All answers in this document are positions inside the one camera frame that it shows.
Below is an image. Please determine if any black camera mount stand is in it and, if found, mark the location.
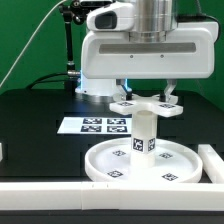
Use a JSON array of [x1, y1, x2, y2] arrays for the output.
[[58, 0, 114, 94]]

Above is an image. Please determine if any white cross-shaped table base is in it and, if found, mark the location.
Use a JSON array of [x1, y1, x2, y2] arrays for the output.
[[109, 97, 183, 117]]

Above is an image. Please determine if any white cable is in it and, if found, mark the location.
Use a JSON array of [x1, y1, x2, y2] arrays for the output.
[[0, 0, 68, 88]]

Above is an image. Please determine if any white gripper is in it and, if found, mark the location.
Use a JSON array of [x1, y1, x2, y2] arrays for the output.
[[81, 23, 218, 102]]

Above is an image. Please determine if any white front fence rail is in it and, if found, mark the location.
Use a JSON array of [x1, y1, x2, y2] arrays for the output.
[[0, 182, 224, 211]]

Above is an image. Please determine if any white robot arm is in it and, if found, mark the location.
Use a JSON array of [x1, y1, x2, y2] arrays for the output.
[[77, 0, 220, 98]]

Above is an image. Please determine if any black cable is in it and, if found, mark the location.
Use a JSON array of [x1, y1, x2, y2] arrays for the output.
[[25, 72, 81, 90]]

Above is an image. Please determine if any white right fence block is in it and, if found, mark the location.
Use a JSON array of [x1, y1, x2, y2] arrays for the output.
[[198, 144, 224, 184]]

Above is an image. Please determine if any white round table top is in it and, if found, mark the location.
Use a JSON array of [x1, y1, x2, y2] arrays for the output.
[[85, 137, 203, 184]]

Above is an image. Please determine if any white marker sheet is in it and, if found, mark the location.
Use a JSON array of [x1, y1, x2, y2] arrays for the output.
[[57, 117, 132, 135]]

